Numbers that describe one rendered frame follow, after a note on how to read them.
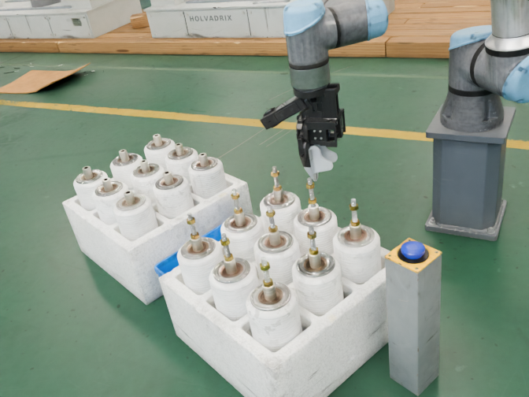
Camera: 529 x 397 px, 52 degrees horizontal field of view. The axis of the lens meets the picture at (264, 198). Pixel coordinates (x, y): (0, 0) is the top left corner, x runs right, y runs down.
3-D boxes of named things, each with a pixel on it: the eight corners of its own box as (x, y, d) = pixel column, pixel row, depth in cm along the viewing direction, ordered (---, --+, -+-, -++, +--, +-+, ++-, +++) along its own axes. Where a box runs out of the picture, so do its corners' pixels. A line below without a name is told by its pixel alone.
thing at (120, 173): (146, 199, 175) (131, 150, 166) (162, 209, 169) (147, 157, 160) (120, 213, 170) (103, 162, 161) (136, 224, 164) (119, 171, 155)
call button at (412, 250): (410, 246, 97) (410, 237, 96) (430, 254, 95) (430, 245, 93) (396, 257, 95) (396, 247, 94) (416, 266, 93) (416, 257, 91)
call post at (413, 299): (410, 357, 115) (408, 238, 99) (439, 375, 110) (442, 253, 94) (389, 377, 112) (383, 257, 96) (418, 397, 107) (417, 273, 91)
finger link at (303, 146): (308, 171, 110) (303, 131, 106) (301, 170, 111) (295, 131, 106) (315, 159, 114) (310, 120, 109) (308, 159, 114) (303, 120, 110)
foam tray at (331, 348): (293, 256, 151) (285, 201, 141) (411, 322, 123) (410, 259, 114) (175, 335, 131) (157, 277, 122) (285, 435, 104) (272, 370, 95)
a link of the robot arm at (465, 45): (478, 70, 140) (481, 16, 133) (515, 84, 129) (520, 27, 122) (437, 81, 137) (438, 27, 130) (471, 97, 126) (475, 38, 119)
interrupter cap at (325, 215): (325, 230, 116) (325, 227, 116) (292, 225, 119) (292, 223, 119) (336, 210, 122) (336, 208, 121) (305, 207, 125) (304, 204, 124)
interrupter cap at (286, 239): (274, 259, 110) (273, 257, 110) (250, 245, 115) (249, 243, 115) (301, 242, 114) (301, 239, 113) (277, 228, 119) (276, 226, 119)
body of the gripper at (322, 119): (337, 151, 106) (331, 92, 100) (295, 150, 109) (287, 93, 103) (346, 134, 112) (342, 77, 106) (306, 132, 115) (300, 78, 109)
